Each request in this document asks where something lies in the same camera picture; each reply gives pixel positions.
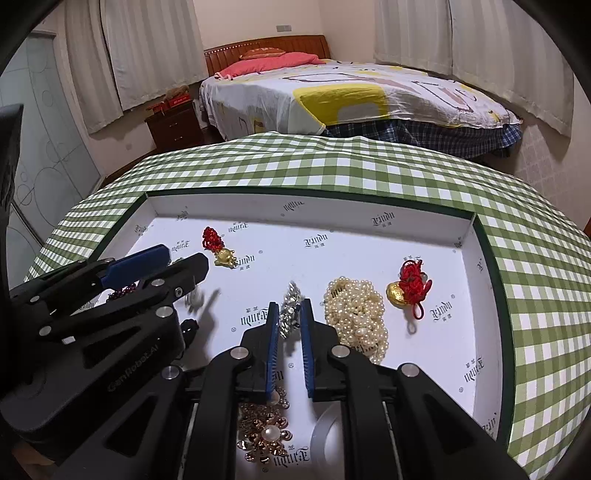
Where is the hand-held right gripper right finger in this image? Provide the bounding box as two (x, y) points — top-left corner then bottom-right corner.
(301, 298), (528, 480)

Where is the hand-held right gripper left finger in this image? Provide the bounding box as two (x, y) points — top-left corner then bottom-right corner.
(58, 302), (280, 480)

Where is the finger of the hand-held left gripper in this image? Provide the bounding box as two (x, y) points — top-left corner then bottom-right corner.
(37, 252), (210, 345)
(9, 246), (170, 315)

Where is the red knot gold animal charm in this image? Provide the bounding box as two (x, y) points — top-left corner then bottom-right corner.
(202, 226), (238, 268)

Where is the silver rhinestone brooch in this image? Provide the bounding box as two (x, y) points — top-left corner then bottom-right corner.
(278, 281), (305, 340)

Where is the dark braided pendant bracelet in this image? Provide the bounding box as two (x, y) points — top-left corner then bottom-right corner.
(175, 318), (200, 365)

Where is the cream pearl necklace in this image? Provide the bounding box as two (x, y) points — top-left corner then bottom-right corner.
(324, 276), (389, 365)

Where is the rose gold pearl brooch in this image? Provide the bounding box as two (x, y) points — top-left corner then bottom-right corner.
(237, 388), (294, 463)

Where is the green box with white lining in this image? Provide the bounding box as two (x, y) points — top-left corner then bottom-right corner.
(69, 187), (515, 480)

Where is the red knot gold ingot charm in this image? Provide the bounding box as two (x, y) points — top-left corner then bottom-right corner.
(386, 259), (433, 334)

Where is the white bangle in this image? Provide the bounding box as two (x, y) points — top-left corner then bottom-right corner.
(310, 406), (347, 480)

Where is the dark wooden nightstand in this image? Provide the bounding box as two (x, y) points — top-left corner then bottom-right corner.
(144, 102), (204, 149)

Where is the red gift box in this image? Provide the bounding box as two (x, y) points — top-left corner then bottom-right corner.
(152, 95), (191, 112)

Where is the green checked tablecloth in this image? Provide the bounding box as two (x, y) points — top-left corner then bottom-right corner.
(25, 131), (591, 472)

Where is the white curtain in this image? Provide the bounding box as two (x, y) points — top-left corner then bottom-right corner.
(450, 0), (575, 137)
(65, 0), (123, 134)
(374, 0), (455, 75)
(102, 0), (208, 112)

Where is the wooden headboard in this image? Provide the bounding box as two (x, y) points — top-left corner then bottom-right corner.
(204, 34), (332, 77)

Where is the pink pillow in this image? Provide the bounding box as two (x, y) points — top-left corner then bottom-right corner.
(215, 52), (326, 80)

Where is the orange patterned pillow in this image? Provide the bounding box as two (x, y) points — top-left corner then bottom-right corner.
(239, 46), (284, 61)

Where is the blue plaid bed sheet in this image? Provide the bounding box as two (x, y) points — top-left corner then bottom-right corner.
(323, 117), (525, 160)

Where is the bed with patterned cover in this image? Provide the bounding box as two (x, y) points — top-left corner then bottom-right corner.
(199, 59), (522, 139)

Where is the dark red beaded bracelet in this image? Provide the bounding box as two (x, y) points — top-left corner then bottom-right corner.
(107, 282), (138, 301)

